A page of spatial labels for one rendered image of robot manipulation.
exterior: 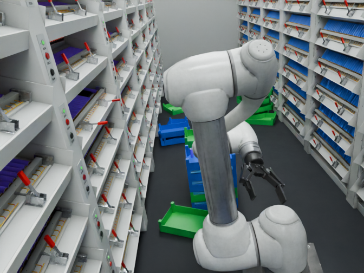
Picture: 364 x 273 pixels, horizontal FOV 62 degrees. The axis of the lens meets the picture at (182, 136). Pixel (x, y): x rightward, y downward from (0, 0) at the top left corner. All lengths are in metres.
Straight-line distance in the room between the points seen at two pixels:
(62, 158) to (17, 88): 0.22
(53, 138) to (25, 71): 0.19
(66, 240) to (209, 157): 0.47
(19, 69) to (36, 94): 0.07
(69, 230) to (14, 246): 0.30
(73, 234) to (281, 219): 0.66
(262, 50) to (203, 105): 0.21
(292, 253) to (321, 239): 0.78
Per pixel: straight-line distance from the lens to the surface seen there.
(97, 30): 1.51
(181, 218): 2.01
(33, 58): 0.85
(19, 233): 0.73
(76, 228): 0.99
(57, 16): 1.07
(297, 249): 1.14
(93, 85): 1.57
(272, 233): 1.09
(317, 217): 2.03
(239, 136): 1.34
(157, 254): 1.82
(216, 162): 0.92
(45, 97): 0.86
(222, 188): 0.97
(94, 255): 1.13
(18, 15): 0.84
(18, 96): 0.87
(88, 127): 1.14
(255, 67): 0.82
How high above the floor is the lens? 1.29
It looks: 25 degrees down
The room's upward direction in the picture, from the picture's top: 8 degrees counter-clockwise
